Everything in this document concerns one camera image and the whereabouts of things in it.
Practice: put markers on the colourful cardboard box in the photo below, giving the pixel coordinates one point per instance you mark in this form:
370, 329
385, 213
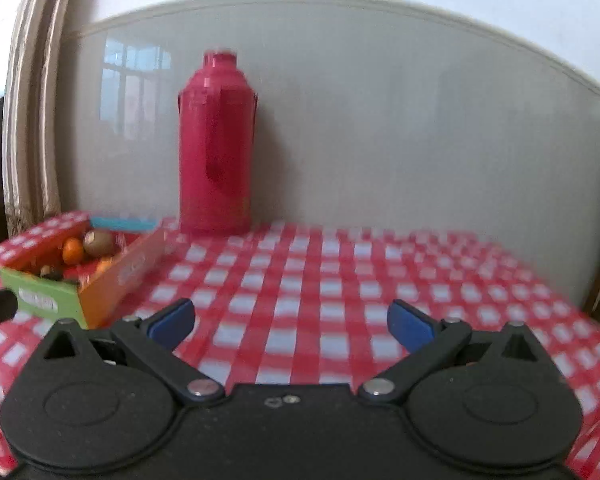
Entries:
115, 275

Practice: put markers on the red thermos flask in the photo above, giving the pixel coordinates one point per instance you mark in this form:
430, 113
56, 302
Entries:
215, 150

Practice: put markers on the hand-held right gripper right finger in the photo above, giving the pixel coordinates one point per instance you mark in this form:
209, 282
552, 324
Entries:
407, 325

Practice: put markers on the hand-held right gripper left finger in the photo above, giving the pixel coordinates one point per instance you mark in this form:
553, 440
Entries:
172, 322

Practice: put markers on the red white checkered tablecloth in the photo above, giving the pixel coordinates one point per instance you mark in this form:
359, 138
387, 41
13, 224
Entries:
330, 285

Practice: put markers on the brown kiwi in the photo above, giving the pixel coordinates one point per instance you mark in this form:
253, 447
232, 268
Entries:
99, 243

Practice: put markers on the beige lace-trimmed curtain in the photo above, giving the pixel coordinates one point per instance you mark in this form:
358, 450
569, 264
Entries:
35, 110

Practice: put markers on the large orange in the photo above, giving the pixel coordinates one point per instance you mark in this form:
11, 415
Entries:
72, 251

